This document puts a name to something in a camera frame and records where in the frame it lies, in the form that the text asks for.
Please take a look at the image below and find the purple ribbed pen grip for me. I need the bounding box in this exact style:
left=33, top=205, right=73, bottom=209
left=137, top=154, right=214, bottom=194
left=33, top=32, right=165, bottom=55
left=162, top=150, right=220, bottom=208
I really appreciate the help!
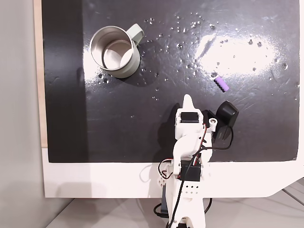
left=214, top=76, right=229, bottom=92

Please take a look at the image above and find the black mat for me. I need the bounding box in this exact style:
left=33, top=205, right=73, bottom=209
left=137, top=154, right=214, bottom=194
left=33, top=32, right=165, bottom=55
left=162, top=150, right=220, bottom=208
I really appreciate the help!
left=41, top=0, right=300, bottom=163

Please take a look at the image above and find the black camera box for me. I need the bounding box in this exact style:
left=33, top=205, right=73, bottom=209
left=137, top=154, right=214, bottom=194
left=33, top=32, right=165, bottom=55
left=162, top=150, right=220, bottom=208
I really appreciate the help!
left=206, top=101, right=239, bottom=144

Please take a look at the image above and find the pale green steel mug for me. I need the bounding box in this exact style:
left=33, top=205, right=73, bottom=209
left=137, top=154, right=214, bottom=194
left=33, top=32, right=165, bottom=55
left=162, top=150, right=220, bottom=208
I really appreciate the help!
left=89, top=23, right=145, bottom=79

